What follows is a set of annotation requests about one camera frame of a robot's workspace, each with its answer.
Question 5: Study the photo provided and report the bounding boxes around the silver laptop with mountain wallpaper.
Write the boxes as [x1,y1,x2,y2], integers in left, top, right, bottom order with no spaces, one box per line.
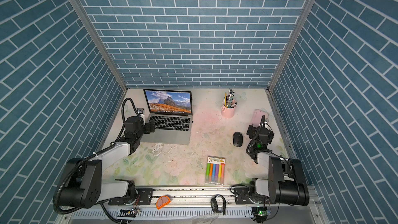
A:
[141,89,193,145]

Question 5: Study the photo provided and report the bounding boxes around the black wireless mouse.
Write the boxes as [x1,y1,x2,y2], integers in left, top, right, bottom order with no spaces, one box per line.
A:
[233,132,243,147]

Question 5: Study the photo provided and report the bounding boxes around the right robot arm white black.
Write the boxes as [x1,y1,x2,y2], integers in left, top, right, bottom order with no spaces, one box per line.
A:
[246,115,309,206]

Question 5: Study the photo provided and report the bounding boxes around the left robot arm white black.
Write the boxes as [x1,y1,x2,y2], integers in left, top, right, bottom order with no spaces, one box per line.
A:
[53,108,155,215]

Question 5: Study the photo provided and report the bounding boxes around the pink pen holder cup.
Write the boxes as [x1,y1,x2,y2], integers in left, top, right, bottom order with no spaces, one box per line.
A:
[221,100,237,118]

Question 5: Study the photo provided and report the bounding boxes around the pens in cup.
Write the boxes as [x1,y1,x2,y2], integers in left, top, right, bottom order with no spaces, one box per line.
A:
[224,89,237,108]

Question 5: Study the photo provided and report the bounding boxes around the pack of coloured markers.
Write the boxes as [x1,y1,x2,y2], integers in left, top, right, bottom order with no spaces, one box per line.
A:
[205,156,226,185]

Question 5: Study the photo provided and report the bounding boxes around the orange tool on rail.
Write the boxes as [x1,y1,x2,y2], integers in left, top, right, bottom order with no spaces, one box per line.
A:
[156,195,171,209]

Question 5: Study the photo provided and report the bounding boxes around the aluminium mounting rail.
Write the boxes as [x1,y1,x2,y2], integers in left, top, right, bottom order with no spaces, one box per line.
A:
[55,185,324,222]

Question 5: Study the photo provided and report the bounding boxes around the black wristwatch on rail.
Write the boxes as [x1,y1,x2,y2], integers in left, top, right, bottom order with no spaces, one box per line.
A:
[210,194,227,215]

